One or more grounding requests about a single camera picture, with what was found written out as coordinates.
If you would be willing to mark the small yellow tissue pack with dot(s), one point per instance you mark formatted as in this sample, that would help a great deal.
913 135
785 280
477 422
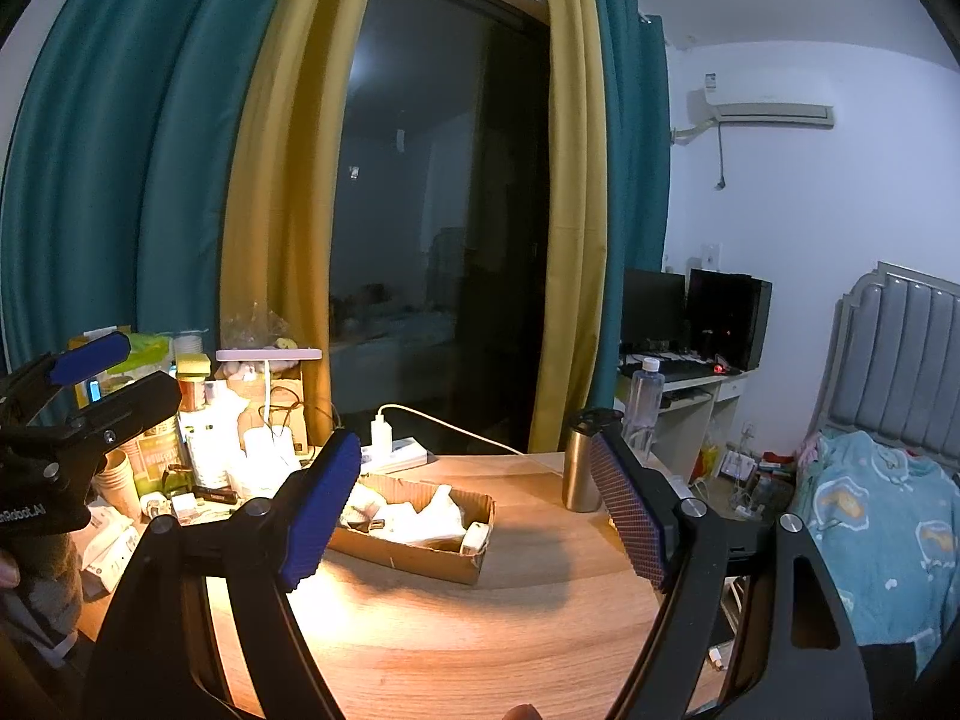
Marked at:
476 538

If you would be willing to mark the dark glass door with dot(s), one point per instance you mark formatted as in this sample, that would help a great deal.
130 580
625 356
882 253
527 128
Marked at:
442 225

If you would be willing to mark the white plastic bottle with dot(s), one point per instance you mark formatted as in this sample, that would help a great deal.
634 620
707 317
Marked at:
210 450

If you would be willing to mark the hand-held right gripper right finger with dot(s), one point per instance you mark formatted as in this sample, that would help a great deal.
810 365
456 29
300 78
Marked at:
634 510

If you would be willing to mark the white computer desk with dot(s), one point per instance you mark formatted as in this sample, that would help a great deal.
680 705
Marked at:
716 397

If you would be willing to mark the person's left hand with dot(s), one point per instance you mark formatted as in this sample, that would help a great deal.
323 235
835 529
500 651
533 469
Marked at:
7 570

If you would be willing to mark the black keyboard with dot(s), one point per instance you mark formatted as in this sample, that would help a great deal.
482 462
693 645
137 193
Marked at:
682 371

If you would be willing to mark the white desk lamp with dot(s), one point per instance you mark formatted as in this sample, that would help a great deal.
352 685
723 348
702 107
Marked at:
266 405

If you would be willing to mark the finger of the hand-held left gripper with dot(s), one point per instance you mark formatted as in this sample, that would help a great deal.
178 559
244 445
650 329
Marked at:
135 405
90 356

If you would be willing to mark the yellow curtain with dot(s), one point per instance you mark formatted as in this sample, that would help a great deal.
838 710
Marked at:
285 202
574 202

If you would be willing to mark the blue printed blanket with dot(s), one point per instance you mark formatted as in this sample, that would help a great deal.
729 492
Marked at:
877 540

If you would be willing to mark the cardboard box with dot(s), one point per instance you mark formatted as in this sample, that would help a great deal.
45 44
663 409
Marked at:
420 562

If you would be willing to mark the brown cardboard carton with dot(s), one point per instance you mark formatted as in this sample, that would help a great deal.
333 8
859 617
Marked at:
289 405

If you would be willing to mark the white charger plug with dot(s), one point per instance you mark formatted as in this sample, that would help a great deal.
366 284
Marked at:
381 435

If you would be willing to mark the black computer monitor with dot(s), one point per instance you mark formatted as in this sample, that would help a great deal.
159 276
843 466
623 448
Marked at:
654 311

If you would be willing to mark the white power strip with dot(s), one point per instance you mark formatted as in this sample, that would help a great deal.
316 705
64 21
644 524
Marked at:
405 454

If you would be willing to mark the teal curtain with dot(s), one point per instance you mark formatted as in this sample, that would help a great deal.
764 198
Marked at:
127 165
634 165

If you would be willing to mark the steel tumbler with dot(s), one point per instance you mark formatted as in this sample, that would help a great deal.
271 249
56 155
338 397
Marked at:
581 472

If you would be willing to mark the stack of paper cups package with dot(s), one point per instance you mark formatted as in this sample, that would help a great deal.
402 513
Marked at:
124 476

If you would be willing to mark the white air conditioner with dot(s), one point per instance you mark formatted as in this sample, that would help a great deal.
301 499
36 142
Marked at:
765 109

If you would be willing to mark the clear water bottle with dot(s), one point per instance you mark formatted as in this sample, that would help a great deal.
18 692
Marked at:
643 405

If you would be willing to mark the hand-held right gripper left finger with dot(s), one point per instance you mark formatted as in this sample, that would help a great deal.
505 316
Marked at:
322 510

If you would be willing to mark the yellow lid jar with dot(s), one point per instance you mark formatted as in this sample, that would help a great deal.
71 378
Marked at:
191 382

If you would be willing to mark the white tissue pack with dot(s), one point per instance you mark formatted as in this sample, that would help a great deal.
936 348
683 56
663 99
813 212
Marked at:
439 511

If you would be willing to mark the grey padded headboard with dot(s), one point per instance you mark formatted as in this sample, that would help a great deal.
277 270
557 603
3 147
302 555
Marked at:
892 345

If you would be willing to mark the person's left forearm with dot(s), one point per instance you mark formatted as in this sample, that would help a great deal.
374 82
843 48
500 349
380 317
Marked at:
45 592

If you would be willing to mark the black computer tower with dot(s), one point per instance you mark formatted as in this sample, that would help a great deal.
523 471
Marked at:
731 319

